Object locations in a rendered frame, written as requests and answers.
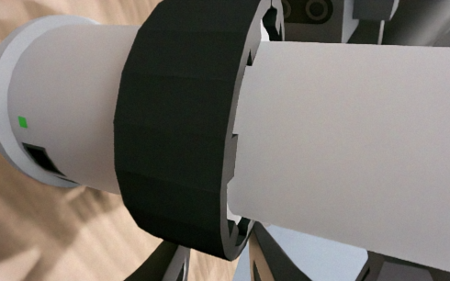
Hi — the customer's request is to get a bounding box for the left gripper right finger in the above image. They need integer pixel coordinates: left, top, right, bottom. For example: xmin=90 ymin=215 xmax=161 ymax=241
xmin=249 ymin=221 xmax=313 ymax=281

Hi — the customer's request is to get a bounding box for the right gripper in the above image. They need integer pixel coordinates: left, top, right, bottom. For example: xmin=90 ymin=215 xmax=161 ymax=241
xmin=346 ymin=19 xmax=385 ymax=45

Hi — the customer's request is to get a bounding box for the black clamp ring half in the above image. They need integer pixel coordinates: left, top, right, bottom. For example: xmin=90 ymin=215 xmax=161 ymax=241
xmin=114 ymin=0 xmax=285 ymax=262

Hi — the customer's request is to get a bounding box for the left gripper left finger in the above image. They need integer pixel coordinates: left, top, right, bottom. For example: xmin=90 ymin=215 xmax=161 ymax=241
xmin=122 ymin=240 xmax=191 ymax=281

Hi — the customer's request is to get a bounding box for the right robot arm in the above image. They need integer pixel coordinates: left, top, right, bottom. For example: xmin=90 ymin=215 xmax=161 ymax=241
xmin=281 ymin=0 xmax=450 ymax=48

